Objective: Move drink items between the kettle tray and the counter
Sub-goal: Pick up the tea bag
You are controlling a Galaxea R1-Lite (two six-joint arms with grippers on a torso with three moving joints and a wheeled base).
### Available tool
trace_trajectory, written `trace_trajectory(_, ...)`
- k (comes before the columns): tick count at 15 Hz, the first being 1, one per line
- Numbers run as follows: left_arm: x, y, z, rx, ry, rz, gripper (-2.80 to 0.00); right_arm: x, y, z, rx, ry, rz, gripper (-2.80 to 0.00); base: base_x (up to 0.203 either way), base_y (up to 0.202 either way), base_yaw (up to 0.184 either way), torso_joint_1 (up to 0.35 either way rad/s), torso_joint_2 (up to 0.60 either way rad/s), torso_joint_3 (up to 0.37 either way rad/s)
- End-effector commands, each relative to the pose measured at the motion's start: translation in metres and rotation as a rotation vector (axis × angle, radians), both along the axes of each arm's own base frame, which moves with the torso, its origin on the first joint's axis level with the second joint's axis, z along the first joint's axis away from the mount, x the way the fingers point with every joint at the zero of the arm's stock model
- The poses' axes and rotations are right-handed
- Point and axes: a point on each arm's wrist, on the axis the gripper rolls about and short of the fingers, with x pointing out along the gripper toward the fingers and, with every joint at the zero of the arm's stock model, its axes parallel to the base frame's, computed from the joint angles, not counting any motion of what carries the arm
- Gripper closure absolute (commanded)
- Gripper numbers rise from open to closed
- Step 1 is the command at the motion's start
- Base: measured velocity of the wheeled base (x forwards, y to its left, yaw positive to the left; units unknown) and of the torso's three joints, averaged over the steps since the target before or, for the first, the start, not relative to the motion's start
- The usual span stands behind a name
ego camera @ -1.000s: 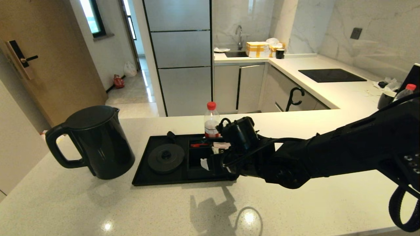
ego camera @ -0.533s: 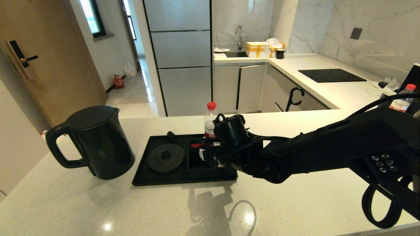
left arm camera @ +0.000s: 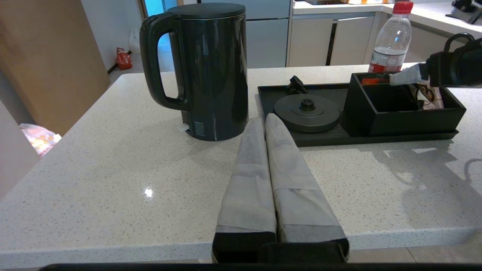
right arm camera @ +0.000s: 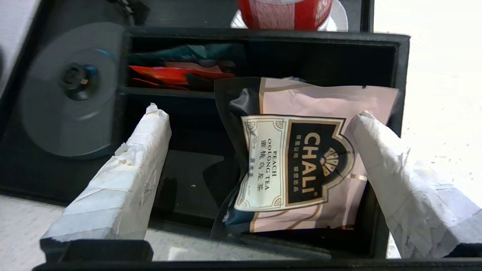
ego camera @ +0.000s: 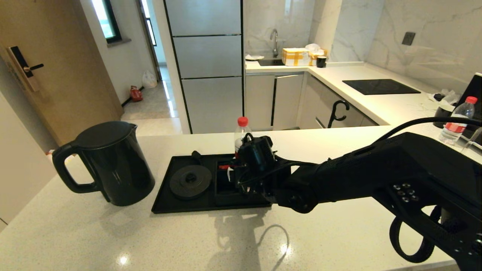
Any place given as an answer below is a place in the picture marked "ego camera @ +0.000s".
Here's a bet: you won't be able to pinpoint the black electric kettle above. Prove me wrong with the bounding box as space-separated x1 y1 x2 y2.
52 121 156 207

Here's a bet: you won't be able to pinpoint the round black kettle base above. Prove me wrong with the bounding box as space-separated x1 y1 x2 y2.
169 165 213 200

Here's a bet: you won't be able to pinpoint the clear water bottle red cap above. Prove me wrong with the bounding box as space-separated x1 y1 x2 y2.
234 117 253 152
438 96 478 145

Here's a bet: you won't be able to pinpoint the black compartment organizer box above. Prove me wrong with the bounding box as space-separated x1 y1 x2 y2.
215 157 273 206

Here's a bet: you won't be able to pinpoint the black serving tray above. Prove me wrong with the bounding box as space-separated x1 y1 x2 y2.
151 152 272 214

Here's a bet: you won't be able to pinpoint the grey sink base cabinet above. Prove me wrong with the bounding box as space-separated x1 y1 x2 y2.
245 72 305 132

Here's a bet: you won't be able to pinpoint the black curved hook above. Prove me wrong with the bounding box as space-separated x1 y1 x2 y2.
327 100 350 129

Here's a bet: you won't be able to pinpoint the grey cooktop base cabinet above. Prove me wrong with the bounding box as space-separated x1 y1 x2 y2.
297 72 380 129

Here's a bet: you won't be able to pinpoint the silver refrigerator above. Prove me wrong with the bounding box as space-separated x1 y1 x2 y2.
163 0 245 134

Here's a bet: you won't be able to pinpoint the cardboard box yellow tape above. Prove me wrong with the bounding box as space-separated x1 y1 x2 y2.
282 48 310 67

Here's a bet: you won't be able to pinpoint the white plastic bag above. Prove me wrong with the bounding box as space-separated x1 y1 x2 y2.
142 70 157 89

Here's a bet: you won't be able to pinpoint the small box yellow tape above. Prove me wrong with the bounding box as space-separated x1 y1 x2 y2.
309 50 327 66

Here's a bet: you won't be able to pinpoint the black induction cooktop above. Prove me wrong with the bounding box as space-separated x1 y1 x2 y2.
342 79 421 95

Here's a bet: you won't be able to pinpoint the translucent bag colourful contents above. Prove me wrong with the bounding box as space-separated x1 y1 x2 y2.
46 150 76 166

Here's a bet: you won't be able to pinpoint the brown wooden door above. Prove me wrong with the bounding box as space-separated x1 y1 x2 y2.
0 0 124 146

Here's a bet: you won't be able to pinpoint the dark framed window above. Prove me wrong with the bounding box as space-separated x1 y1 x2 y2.
90 0 131 47

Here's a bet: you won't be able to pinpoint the white crumpled tissue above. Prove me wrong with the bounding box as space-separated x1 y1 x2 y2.
427 89 461 106

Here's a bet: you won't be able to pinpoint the black monitor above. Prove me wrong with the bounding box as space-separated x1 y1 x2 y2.
454 73 482 145

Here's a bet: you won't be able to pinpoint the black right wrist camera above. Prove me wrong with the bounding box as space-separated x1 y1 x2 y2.
237 132 274 174

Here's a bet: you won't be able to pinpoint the black cable loop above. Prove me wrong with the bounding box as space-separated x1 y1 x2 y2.
389 216 436 263

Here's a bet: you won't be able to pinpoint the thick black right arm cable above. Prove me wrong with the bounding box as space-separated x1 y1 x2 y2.
375 117 482 143

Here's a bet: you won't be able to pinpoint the black door lock handle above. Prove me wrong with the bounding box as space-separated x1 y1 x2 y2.
6 46 44 93

